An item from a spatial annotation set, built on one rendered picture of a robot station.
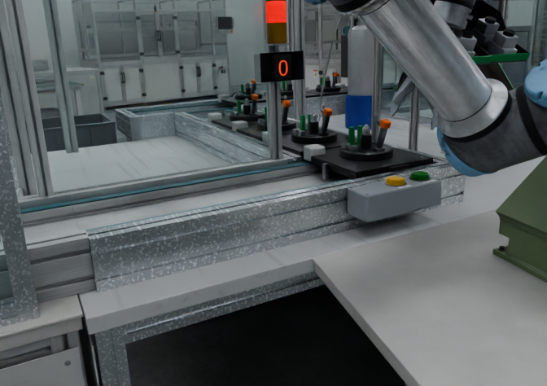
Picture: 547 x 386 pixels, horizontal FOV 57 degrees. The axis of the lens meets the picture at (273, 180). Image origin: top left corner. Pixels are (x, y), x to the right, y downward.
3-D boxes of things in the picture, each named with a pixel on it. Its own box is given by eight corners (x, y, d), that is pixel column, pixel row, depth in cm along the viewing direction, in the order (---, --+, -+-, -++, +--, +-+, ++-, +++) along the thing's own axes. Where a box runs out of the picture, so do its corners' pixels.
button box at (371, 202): (441, 204, 112) (443, 178, 111) (366, 223, 103) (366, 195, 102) (419, 196, 118) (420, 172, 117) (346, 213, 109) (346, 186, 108)
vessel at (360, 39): (385, 94, 222) (387, 3, 211) (359, 97, 215) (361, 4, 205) (365, 91, 233) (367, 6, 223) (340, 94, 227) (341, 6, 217)
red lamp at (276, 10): (290, 21, 122) (289, 0, 121) (272, 22, 120) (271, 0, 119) (280, 22, 126) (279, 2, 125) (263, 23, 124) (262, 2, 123)
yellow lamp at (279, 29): (291, 42, 124) (290, 22, 122) (273, 43, 121) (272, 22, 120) (281, 42, 128) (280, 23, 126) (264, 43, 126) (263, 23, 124)
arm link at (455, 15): (435, 3, 106) (474, 13, 104) (428, 25, 107) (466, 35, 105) (434, -2, 99) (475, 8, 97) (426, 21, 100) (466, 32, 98)
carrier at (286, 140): (369, 147, 148) (370, 105, 145) (299, 159, 138) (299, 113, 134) (325, 134, 169) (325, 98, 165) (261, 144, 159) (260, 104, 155)
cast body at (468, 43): (471, 63, 130) (481, 37, 126) (455, 63, 130) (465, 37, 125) (458, 49, 136) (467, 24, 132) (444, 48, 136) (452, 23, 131)
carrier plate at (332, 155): (433, 164, 127) (433, 156, 126) (356, 180, 116) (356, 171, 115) (373, 148, 147) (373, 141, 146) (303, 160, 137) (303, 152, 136)
